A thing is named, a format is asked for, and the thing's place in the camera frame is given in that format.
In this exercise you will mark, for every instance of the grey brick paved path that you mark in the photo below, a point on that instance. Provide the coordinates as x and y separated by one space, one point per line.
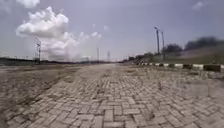
110 100

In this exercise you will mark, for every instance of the tall lamp pole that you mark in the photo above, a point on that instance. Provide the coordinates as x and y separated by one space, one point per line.
157 43

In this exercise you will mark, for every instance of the black and white kerb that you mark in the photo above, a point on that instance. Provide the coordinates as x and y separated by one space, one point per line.
186 66

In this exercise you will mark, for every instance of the pole with crossarms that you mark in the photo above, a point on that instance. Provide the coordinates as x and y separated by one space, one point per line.
38 51

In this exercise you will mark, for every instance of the row of trees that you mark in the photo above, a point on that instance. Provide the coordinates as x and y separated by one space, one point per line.
203 42

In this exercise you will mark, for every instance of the long dark fence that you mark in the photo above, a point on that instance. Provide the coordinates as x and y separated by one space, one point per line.
16 61

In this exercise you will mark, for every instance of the grey embankment wall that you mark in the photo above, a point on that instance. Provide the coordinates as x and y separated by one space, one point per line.
200 55

